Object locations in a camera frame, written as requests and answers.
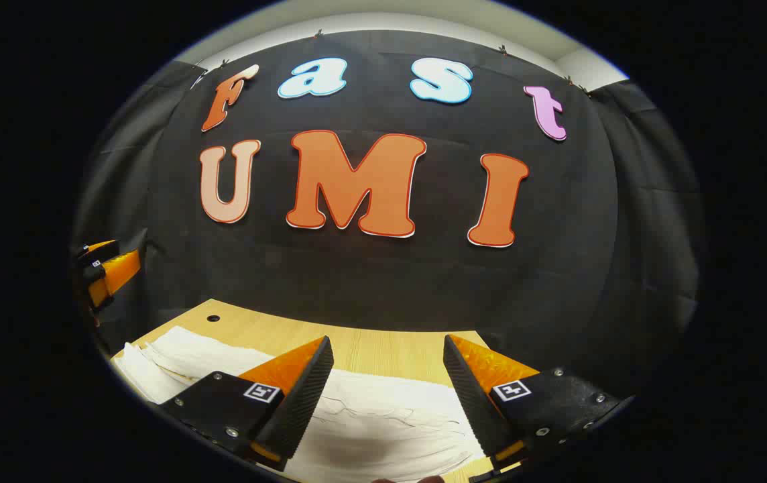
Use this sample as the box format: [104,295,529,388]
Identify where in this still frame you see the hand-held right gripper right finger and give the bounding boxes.
[442,334,626,474]

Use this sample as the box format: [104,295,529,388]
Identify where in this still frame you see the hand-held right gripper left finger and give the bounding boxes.
[159,335,335,472]

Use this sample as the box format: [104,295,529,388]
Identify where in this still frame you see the white jeans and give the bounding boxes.
[112,326,491,483]

